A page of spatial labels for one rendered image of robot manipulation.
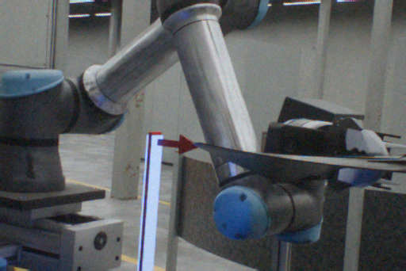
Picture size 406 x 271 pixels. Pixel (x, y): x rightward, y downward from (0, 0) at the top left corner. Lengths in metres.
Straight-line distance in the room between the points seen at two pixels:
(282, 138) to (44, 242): 0.54
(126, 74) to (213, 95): 0.35
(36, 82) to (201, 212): 1.82
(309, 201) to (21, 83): 0.58
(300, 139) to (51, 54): 2.09
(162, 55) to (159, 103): 10.52
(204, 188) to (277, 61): 8.20
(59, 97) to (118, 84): 0.12
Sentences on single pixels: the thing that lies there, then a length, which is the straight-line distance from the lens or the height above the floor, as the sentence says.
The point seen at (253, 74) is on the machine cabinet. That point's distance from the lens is 10.52.
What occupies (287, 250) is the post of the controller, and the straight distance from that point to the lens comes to 1.27.
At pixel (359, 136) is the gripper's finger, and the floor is 1.20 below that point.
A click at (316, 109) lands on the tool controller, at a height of 1.23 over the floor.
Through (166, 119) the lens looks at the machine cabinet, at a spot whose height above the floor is 0.83.
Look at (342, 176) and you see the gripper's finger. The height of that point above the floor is 1.15.
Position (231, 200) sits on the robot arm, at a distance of 0.89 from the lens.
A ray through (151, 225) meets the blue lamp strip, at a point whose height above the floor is 1.08.
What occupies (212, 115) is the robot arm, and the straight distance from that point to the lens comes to 0.93.
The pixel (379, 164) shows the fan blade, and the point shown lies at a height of 1.19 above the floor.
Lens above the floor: 1.24
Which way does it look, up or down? 3 degrees down
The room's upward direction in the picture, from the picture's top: 4 degrees clockwise
